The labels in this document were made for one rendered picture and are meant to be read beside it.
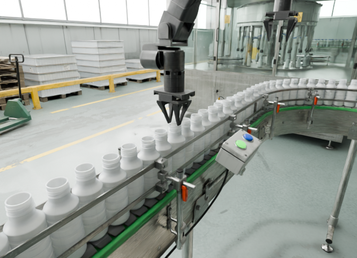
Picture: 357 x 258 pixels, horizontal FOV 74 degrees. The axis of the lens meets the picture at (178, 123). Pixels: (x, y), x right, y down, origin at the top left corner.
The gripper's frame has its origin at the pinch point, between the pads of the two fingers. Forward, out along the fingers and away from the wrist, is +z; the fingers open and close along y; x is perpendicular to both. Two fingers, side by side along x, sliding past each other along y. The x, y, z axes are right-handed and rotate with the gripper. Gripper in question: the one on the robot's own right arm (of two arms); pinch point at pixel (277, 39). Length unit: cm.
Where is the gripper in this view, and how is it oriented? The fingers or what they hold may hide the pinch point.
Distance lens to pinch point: 99.9
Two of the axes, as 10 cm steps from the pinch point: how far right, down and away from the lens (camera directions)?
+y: -8.2, -2.1, 5.3
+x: -5.7, 2.8, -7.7
